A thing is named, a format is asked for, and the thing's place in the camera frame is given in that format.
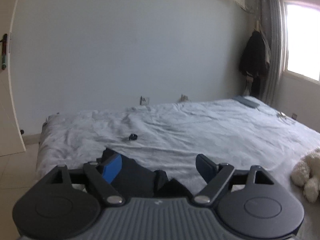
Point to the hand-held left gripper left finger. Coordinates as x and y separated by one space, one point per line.
112 170

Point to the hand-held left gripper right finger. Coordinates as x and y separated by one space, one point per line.
202 166

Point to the black garment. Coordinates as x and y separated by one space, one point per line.
137 177

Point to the bed with grey sheet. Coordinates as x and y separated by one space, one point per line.
200 135

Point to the dark blue notebook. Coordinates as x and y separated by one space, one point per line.
246 101

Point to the white plush dog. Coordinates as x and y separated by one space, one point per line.
305 170

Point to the hanging black coat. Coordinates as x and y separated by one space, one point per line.
252 57

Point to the cream door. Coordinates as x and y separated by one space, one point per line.
7 105

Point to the hanging light garment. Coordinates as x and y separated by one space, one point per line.
267 50

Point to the grey curtain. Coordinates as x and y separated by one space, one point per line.
273 42

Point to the window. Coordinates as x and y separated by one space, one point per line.
303 40

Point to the white wall outlet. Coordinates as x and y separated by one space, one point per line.
145 100

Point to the dark wall socket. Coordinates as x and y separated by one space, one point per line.
294 116

